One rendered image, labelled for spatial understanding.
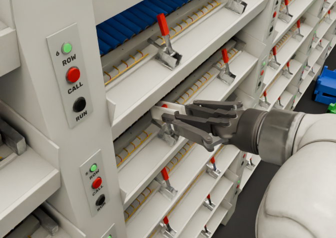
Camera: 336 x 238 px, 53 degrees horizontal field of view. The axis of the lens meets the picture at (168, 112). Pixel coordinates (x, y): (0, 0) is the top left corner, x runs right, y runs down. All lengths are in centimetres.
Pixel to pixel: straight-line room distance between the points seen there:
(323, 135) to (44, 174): 36
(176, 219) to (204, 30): 58
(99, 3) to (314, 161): 30
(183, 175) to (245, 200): 89
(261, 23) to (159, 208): 56
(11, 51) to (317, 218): 32
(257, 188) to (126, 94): 137
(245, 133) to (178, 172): 39
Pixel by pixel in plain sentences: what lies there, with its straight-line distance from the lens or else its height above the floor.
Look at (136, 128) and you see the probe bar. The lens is 70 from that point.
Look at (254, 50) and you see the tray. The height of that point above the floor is 92.
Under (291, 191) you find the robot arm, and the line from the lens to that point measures 37.
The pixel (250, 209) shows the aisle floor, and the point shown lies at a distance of 175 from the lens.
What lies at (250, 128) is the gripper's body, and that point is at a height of 105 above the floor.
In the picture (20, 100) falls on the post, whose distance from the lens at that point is 42.
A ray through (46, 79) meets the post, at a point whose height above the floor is 122.
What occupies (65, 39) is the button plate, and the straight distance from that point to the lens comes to 37.
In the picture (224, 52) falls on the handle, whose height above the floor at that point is 99.
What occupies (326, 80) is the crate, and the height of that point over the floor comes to 8.
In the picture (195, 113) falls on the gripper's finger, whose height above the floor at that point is 99.
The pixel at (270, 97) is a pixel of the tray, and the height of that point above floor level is 52.
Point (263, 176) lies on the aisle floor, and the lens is 189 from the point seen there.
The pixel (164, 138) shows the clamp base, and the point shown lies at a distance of 72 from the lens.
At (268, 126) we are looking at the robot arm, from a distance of 54.
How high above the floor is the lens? 142
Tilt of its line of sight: 41 degrees down
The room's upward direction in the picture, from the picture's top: straight up
